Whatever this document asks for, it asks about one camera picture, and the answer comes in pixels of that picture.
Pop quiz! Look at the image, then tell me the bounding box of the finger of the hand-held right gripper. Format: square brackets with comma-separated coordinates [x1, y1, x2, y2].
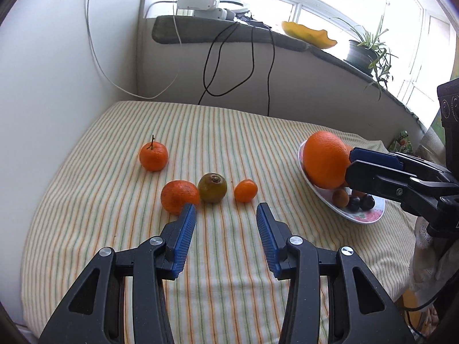
[349, 146, 450, 179]
[345, 161, 424, 204]

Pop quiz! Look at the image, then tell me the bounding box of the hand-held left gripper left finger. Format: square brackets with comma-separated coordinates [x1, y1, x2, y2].
[38, 203, 197, 344]

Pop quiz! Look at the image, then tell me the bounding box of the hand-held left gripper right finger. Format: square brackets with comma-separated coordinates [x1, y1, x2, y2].
[256, 202, 417, 344]

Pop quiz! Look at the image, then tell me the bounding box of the white floral plate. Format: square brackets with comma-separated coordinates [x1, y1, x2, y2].
[297, 139, 386, 225]

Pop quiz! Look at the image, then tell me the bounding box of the small brown kiwi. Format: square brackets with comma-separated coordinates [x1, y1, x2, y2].
[332, 188, 350, 208]

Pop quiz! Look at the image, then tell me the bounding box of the mandarin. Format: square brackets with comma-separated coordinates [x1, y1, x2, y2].
[160, 180, 200, 216]

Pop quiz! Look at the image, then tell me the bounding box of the large rough orange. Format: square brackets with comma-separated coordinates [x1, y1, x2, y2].
[303, 131, 354, 190]

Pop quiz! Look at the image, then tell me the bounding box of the large green-brown kiwi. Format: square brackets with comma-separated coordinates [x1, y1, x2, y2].
[198, 173, 228, 204]

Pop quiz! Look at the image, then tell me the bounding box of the green snack bag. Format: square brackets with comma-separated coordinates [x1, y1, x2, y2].
[389, 130, 414, 155]

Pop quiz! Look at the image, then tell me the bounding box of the small orange kumquat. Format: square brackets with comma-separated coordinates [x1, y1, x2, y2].
[234, 180, 259, 203]

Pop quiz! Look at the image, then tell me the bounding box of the striped cloth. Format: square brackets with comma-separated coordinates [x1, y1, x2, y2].
[20, 100, 419, 344]

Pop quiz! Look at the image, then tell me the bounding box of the tangerine with stem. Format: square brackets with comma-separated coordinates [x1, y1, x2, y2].
[139, 135, 169, 172]

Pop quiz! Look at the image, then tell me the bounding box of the white lace cloth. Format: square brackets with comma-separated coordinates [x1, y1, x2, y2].
[412, 218, 459, 296]

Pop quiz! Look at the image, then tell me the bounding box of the potted spider plant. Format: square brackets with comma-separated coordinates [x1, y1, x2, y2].
[332, 14, 398, 103]

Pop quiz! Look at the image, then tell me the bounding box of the yellow fruit peel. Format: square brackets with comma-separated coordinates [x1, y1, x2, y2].
[281, 21, 338, 50]

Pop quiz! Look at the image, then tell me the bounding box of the grey windowsill mat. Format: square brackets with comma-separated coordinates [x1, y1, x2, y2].
[151, 15, 310, 53]

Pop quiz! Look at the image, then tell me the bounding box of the white panel board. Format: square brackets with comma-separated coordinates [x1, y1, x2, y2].
[0, 0, 145, 330]

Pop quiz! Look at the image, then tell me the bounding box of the white power adapter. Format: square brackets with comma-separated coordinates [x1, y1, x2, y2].
[193, 7, 235, 21]

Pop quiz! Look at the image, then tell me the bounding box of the white power strip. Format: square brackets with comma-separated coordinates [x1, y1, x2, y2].
[177, 0, 218, 10]

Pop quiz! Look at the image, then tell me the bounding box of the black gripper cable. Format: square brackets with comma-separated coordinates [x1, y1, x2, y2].
[403, 285, 437, 312]

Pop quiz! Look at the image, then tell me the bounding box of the long white cable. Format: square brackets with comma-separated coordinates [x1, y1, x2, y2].
[85, 0, 179, 100]

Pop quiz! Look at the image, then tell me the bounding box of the white ring light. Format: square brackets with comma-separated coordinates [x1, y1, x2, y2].
[215, 0, 252, 17]

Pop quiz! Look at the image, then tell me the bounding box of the short white cable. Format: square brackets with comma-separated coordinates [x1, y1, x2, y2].
[145, 1, 184, 44]

